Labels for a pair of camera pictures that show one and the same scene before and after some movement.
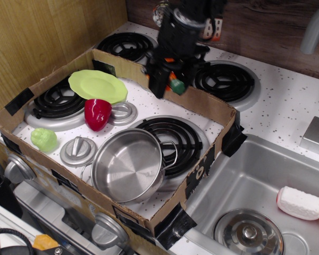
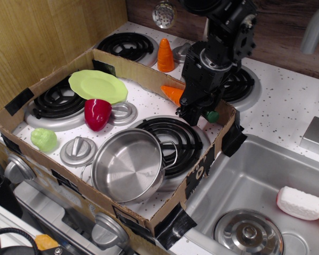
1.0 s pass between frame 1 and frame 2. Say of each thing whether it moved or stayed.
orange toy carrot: moved
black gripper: moved
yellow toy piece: stayed
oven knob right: stayed
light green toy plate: stayed
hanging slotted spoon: stayed
